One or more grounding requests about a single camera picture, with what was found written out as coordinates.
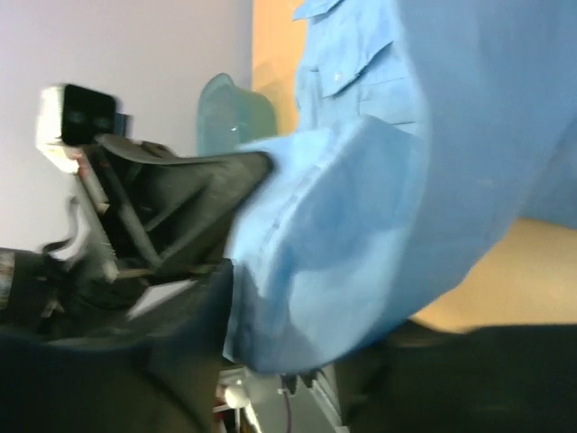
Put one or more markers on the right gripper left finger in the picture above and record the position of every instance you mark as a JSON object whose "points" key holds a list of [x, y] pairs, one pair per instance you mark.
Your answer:
{"points": [[155, 373]]}

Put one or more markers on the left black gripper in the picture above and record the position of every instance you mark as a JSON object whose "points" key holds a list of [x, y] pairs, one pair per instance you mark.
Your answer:
{"points": [[130, 212]]}

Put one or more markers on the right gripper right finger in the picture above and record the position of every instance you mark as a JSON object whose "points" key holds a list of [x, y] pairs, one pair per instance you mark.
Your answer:
{"points": [[490, 379]]}

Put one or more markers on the light blue long sleeve shirt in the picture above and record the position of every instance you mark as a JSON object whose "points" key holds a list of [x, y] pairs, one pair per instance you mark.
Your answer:
{"points": [[425, 128]]}

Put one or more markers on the clear blue plastic bin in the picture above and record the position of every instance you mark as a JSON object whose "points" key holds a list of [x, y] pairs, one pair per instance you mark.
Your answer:
{"points": [[229, 116]]}

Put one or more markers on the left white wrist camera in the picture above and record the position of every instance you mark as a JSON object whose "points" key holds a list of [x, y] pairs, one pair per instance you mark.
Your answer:
{"points": [[71, 116]]}

